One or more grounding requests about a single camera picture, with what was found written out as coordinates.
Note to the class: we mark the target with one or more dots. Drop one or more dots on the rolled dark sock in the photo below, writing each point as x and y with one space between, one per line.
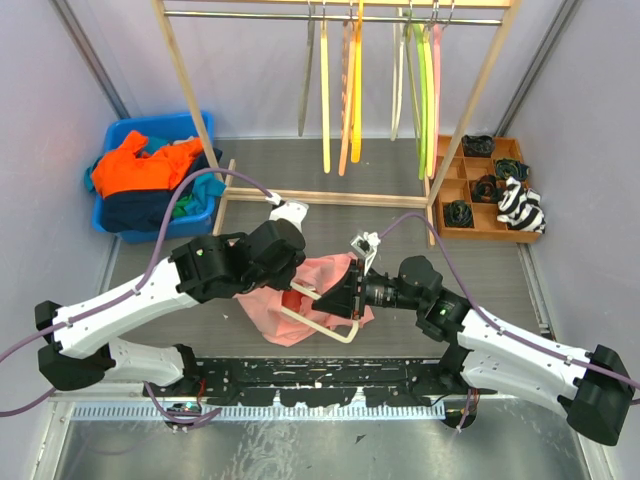
485 190
480 146
458 214
506 168

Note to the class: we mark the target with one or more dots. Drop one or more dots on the black white striped cloth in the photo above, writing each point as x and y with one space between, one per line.
519 208

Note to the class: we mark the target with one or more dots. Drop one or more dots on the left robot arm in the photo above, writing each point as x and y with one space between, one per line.
87 347

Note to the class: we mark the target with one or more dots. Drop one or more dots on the white hanger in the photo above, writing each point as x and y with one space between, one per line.
397 78

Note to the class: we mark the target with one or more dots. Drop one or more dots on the yellow green hanger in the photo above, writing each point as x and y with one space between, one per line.
431 95

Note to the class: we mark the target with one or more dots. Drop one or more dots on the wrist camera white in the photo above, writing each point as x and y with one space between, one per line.
365 244
292 211

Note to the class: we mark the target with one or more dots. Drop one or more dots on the light orange hanger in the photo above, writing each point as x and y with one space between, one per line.
347 93

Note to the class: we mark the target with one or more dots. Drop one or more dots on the teal garment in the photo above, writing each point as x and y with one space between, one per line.
204 188

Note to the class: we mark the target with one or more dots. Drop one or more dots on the cream hanger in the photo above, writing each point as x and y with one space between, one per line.
355 325

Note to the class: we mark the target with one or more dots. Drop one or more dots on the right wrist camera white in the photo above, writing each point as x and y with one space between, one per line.
365 244

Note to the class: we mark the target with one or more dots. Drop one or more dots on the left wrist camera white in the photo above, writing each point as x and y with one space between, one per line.
292 211

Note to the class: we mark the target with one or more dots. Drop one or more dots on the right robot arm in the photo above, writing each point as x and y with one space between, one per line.
591 390

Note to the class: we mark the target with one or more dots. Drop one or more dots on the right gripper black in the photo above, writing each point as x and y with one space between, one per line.
344 298

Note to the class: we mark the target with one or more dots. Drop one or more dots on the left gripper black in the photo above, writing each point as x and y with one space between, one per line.
284 282

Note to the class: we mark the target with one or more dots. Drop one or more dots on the pale yellow hanger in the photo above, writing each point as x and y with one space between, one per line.
325 98

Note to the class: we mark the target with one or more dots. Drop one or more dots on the orange garment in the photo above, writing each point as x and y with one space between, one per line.
126 168

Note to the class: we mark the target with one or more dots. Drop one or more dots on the blue plastic bin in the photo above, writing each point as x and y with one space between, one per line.
168 129

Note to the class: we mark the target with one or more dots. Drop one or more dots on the pink t shirt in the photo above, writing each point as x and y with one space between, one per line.
263 305

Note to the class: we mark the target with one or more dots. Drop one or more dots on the navy garment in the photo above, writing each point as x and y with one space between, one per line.
141 210

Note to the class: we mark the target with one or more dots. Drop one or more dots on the wooden compartment tray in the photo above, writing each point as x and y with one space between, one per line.
456 186

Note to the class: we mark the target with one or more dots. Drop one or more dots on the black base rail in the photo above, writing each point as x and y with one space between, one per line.
316 382

